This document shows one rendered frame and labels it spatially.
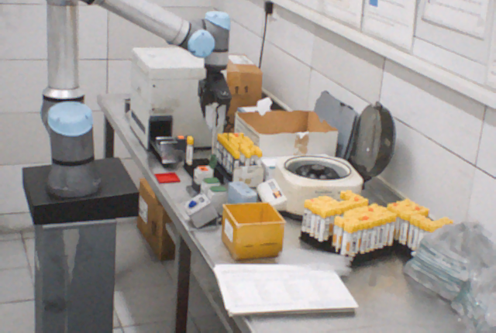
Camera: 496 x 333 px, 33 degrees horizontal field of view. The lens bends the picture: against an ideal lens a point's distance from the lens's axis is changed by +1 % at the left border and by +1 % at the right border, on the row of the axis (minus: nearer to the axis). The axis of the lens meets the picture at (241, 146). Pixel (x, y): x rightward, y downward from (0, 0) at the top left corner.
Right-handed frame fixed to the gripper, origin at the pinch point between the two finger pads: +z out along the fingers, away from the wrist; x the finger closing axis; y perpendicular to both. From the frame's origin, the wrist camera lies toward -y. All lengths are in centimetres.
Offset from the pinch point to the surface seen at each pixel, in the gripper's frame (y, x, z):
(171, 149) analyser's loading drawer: 20.5, 7.2, 13.8
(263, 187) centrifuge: -14.7, -11.7, 14.4
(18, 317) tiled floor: 81, 51, 105
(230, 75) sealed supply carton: 69, -30, 2
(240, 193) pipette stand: -31.5, 2.2, 8.7
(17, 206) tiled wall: 164, 43, 92
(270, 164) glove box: -4.4, -18.2, 11.3
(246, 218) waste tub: -39.1, 3.1, 12.7
